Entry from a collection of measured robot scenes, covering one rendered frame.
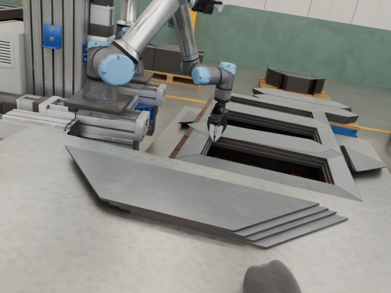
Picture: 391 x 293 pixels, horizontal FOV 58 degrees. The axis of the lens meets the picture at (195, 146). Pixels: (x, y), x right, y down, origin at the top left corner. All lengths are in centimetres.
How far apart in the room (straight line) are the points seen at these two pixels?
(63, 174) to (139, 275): 37
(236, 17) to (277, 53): 129
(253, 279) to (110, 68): 88
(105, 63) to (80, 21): 38
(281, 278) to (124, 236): 30
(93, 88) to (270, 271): 102
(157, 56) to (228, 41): 301
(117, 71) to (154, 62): 485
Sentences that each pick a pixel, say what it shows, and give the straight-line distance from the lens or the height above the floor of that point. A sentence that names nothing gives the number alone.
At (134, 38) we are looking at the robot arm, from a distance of 131.
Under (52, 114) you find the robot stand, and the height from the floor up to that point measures 96.
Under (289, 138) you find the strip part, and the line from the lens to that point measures 189.
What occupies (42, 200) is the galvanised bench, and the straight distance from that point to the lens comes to 82.
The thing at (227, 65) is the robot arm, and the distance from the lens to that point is 154.
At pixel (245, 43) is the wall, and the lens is 876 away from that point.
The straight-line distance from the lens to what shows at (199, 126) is 180.
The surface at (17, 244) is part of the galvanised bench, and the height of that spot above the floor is 105.
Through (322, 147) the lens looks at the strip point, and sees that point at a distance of 189.
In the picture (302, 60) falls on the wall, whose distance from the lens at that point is 901.
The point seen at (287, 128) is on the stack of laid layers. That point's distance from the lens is 216.
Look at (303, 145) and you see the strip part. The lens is 185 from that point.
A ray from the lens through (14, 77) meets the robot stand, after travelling 174.
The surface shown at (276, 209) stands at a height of 107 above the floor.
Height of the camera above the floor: 150
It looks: 24 degrees down
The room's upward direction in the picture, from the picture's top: 9 degrees clockwise
